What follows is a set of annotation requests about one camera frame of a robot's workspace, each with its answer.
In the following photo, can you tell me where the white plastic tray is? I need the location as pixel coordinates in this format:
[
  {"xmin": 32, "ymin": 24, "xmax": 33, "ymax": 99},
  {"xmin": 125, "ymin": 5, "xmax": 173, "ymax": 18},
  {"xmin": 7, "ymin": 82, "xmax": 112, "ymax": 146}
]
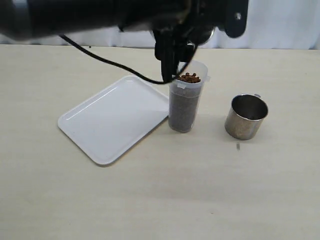
[{"xmin": 57, "ymin": 75, "xmax": 169, "ymax": 166}]

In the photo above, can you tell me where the white curtain backdrop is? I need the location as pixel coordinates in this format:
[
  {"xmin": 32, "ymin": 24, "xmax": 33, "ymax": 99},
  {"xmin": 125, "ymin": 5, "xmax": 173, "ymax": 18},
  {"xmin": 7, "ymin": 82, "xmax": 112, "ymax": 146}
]
[{"xmin": 0, "ymin": 0, "xmax": 320, "ymax": 49}]

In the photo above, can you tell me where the steel mug with pellets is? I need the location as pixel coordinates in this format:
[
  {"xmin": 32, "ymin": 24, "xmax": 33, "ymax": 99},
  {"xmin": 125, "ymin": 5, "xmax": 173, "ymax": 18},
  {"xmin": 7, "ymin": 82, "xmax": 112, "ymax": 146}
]
[{"xmin": 197, "ymin": 26, "xmax": 216, "ymax": 46}]

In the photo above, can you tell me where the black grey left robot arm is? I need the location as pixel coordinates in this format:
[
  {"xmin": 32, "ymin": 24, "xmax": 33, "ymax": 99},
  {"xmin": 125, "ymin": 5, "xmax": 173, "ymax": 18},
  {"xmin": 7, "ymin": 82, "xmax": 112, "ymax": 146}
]
[{"xmin": 0, "ymin": 0, "xmax": 249, "ymax": 84}]

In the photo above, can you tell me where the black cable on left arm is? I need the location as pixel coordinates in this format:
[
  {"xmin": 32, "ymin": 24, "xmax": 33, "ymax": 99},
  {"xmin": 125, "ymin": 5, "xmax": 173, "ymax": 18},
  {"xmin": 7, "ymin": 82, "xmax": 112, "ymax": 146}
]
[{"xmin": 59, "ymin": 33, "xmax": 198, "ymax": 85}]

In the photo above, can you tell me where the translucent plastic container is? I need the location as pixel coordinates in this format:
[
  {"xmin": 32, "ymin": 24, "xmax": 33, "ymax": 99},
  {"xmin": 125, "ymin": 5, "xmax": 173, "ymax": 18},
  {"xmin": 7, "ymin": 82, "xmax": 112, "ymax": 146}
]
[{"xmin": 168, "ymin": 60, "xmax": 208, "ymax": 133}]

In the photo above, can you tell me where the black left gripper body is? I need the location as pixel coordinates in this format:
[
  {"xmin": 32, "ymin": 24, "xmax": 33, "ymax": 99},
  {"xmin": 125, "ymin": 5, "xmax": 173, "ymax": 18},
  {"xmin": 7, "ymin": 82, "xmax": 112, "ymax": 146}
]
[{"xmin": 152, "ymin": 0, "xmax": 249, "ymax": 62}]

